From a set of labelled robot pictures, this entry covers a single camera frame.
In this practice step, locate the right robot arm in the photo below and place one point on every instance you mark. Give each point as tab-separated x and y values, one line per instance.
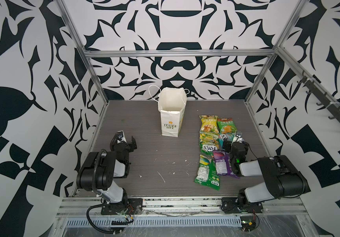
281	178

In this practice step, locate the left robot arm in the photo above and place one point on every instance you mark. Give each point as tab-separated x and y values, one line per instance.
101	168

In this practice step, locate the green snack packet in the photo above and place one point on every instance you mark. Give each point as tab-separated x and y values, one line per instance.
226	125

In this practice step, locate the black wall hook rack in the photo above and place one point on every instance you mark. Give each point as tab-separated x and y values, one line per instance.
326	100

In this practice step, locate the purple pink snack packet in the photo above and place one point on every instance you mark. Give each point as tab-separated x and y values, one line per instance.
223	164

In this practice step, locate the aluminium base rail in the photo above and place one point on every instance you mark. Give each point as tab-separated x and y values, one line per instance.
179	206

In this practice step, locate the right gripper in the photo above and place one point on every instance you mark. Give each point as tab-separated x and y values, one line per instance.
227	144

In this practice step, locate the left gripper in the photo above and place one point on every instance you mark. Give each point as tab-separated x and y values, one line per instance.
129	147

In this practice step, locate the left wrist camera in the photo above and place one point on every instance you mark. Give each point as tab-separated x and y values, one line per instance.
120	137

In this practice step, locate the teal snack packet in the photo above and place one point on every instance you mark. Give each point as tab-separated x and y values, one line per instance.
225	136

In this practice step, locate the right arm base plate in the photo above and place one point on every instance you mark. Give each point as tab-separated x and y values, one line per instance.
231	205

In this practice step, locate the white slotted cable duct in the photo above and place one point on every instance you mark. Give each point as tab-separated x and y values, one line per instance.
166	221

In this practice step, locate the green barcode candy packet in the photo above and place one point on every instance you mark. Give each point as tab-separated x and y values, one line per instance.
207	175

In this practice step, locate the yellow snack packet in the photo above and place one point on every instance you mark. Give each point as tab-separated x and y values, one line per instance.
209	123

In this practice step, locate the small electronics board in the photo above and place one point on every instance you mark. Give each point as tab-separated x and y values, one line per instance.
249	223

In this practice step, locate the white floral paper bag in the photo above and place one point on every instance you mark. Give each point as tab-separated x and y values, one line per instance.
171	105

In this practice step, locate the green Fox's candy packet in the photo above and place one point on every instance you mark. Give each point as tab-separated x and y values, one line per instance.
209	143

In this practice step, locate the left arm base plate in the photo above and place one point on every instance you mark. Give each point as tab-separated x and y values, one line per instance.
128	207

